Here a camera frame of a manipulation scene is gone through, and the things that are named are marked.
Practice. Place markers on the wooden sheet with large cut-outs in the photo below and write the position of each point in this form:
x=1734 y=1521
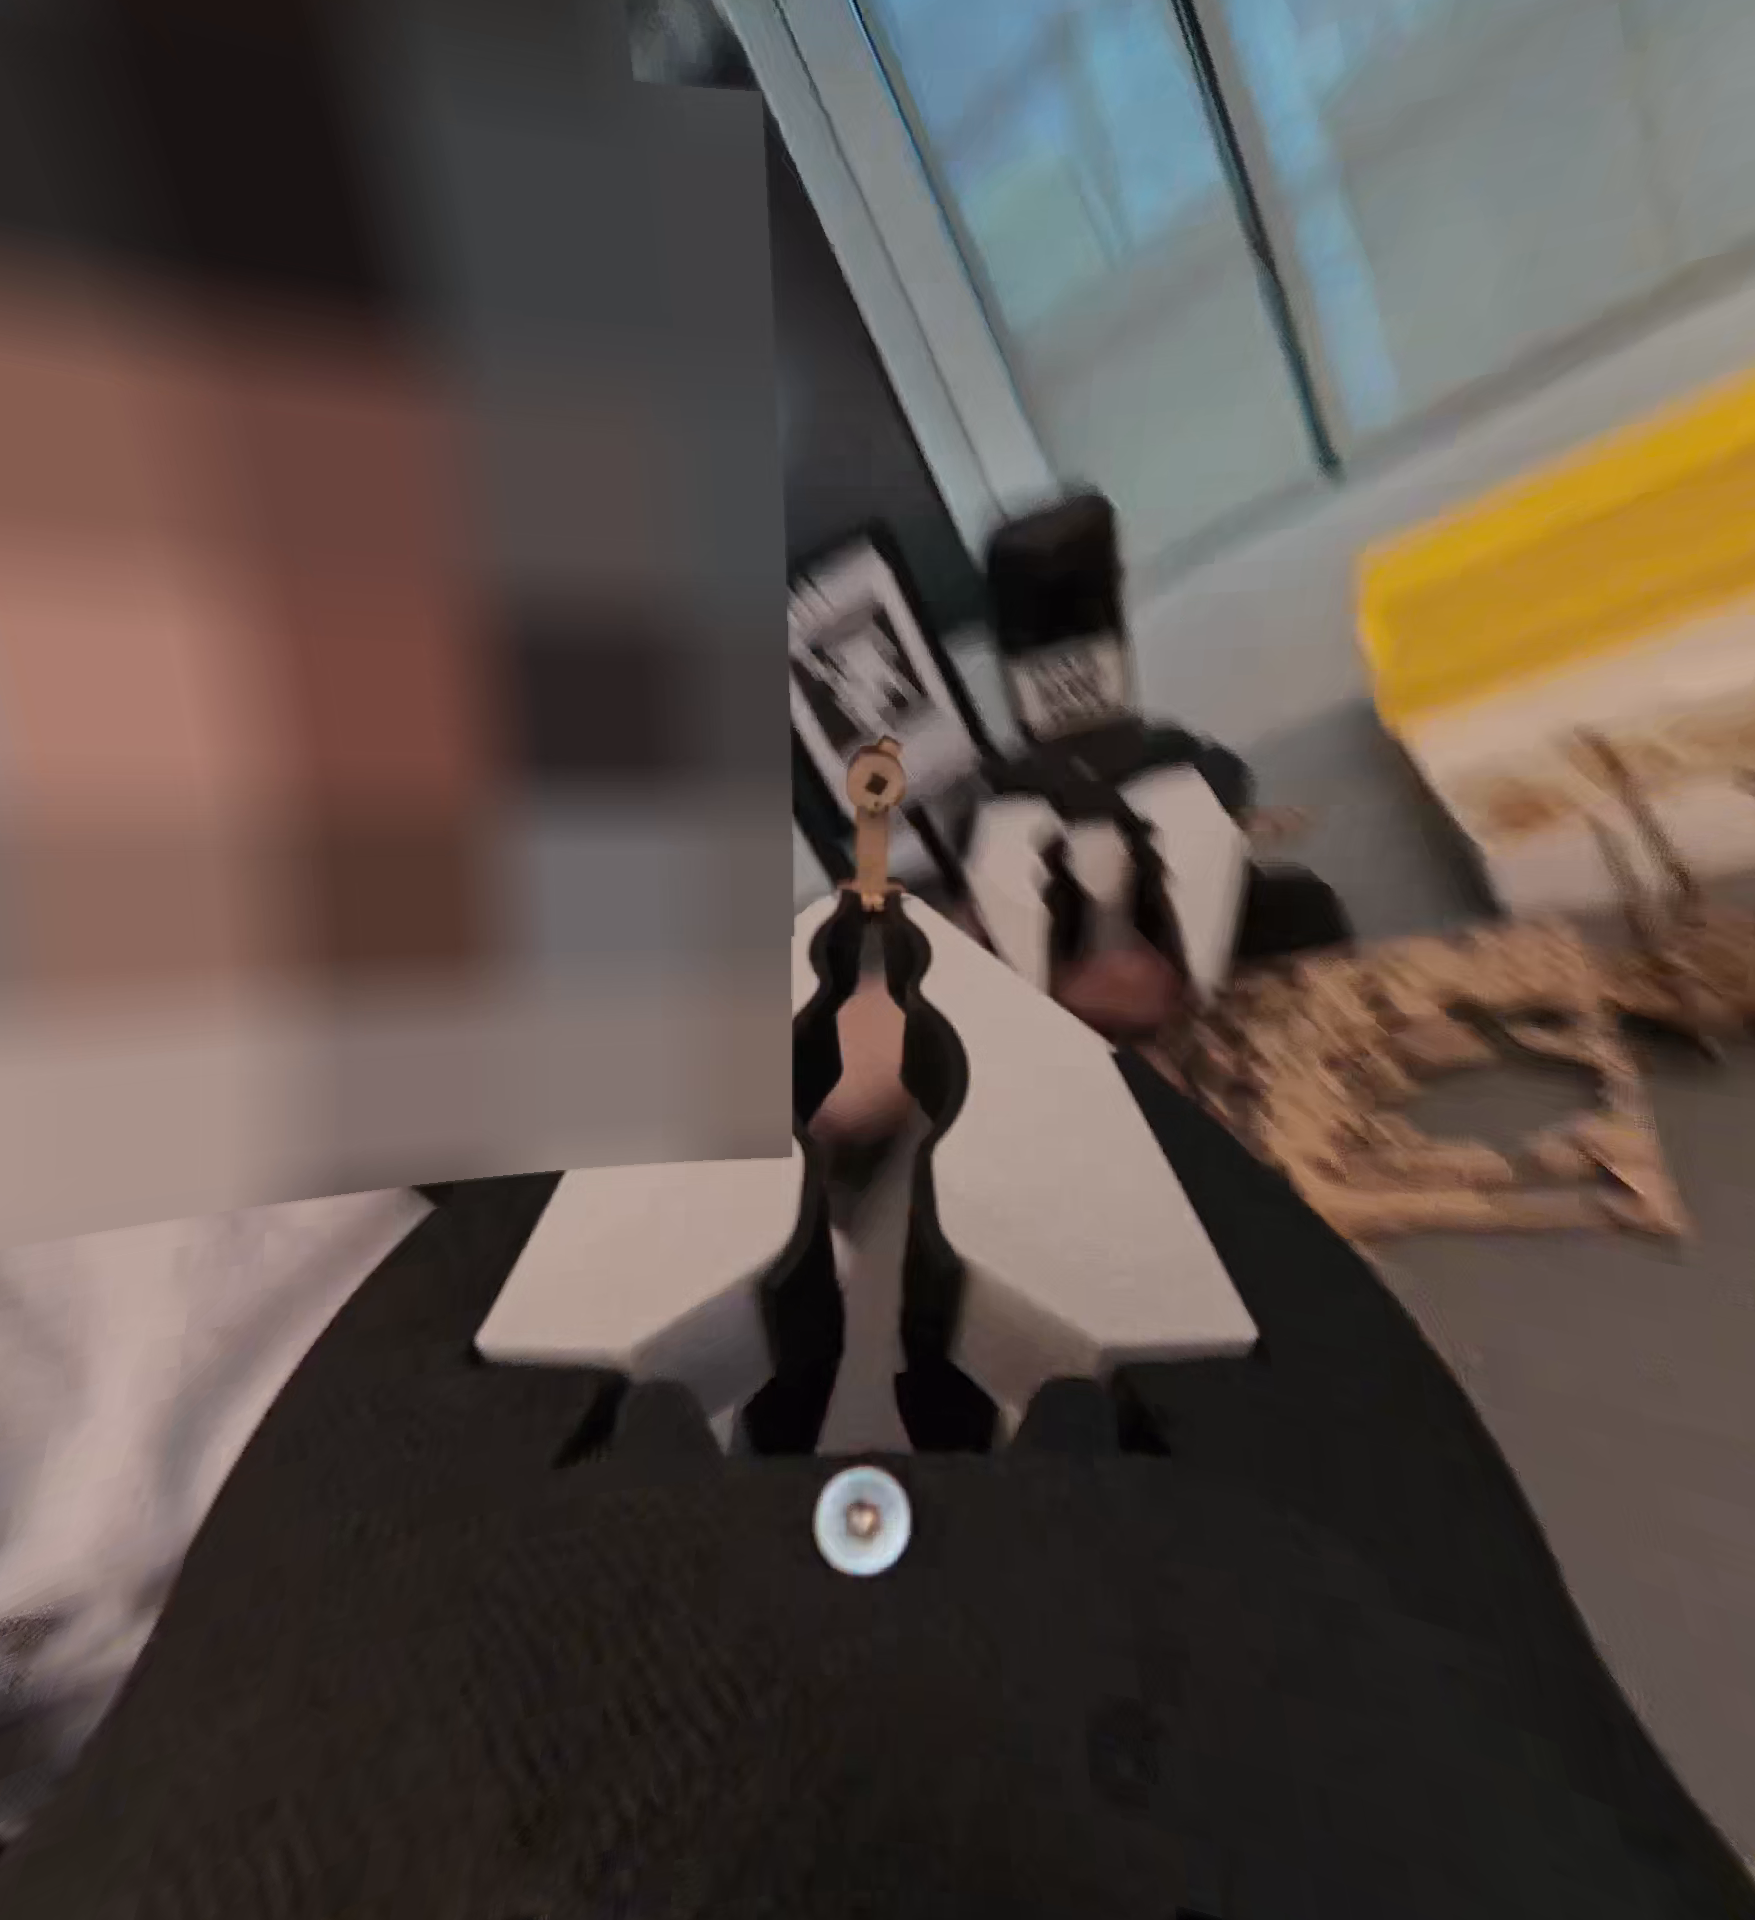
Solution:
x=1358 y=1048

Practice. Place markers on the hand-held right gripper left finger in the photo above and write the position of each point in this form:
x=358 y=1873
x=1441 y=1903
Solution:
x=638 y=1275

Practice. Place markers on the person's left hand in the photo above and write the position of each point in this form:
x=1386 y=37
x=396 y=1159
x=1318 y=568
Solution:
x=1125 y=990

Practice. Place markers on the wooden model assembly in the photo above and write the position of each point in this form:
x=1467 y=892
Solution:
x=1717 y=869

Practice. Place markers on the glass window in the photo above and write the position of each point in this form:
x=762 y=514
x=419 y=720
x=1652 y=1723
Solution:
x=1418 y=196

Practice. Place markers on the white cardboard box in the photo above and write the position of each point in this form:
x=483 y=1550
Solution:
x=1568 y=750

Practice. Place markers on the yellow plastic bin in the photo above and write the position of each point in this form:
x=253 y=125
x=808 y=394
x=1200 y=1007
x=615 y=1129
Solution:
x=1599 y=568

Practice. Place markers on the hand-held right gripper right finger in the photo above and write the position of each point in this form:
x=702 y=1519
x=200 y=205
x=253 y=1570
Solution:
x=1088 y=1231

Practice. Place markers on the small wooden key-shaped part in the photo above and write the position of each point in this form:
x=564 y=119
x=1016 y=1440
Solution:
x=873 y=855

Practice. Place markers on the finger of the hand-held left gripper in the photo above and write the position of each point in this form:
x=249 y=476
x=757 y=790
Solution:
x=1193 y=869
x=1016 y=886

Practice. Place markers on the black framed marker sign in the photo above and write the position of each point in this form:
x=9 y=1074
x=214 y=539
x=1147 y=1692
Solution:
x=878 y=659

